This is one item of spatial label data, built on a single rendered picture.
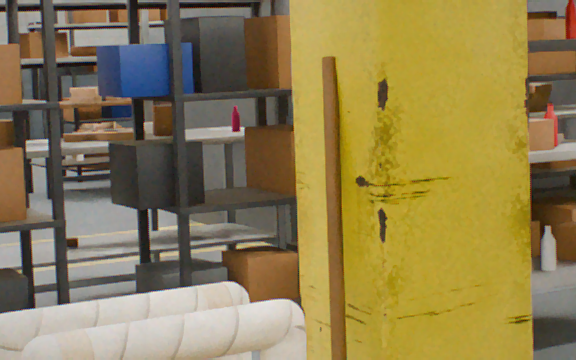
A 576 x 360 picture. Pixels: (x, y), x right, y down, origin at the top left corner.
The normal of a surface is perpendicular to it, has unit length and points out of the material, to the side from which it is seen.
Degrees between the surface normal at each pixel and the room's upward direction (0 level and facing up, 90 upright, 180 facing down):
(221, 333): 80
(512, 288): 90
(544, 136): 90
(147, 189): 90
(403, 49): 90
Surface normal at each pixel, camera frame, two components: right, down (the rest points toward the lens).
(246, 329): 0.48, -0.10
